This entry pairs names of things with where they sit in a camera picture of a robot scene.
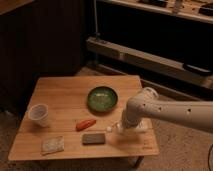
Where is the vertical metal pole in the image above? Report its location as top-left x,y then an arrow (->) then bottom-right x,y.
93,0 -> 100,41

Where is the green ceramic bowl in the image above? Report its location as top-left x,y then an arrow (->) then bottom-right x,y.
87,86 -> 118,112

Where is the clear plastic cup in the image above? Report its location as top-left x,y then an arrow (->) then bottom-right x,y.
28,104 -> 50,127

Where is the black flat object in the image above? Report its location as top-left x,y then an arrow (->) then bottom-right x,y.
182,63 -> 213,76

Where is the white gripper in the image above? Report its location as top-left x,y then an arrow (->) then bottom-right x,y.
117,111 -> 141,135

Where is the beige scouring pad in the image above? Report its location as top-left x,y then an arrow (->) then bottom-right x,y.
41,136 -> 64,155

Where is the wooden table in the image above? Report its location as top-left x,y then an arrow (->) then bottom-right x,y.
8,76 -> 159,161

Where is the orange carrot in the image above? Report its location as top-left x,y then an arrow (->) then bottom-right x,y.
76,119 -> 96,131

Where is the grey sponge block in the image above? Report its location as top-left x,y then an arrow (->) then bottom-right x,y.
82,133 -> 105,145

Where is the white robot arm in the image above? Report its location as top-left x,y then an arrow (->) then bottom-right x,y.
116,87 -> 213,133

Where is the clear plastic bottle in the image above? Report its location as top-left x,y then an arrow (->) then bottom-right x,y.
106,121 -> 148,134

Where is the background shelf counter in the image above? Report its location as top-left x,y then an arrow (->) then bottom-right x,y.
101,0 -> 213,24

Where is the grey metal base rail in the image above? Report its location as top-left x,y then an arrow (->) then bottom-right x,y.
87,37 -> 213,89

